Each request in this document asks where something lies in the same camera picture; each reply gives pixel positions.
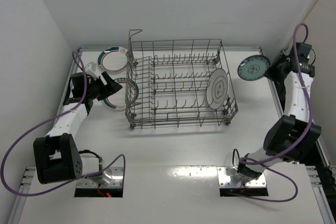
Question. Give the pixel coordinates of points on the white plate teal line pattern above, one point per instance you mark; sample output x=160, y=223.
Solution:
x=217, y=89

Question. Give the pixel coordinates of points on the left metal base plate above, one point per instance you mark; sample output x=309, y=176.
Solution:
x=110, y=178

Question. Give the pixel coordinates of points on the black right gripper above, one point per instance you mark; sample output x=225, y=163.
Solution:
x=274, y=68

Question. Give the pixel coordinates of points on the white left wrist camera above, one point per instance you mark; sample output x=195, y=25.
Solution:
x=92, y=70

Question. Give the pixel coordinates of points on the blue floral teal plate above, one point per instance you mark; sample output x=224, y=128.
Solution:
x=253, y=68

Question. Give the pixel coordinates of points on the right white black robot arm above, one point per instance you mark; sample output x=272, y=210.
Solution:
x=294, y=134

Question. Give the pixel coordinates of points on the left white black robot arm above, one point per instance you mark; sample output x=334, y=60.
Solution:
x=56, y=155

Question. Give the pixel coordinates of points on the grey wire dish rack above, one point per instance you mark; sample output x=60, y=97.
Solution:
x=172, y=77

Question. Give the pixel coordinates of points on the green red rimmed plate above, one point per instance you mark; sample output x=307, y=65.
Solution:
x=113, y=60
x=117, y=100

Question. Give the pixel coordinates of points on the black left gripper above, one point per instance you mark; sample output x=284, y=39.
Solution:
x=99, y=87

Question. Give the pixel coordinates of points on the metal base plate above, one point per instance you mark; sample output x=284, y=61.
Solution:
x=110, y=178
x=228, y=178

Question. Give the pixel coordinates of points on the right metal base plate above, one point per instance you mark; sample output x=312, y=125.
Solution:
x=228, y=178

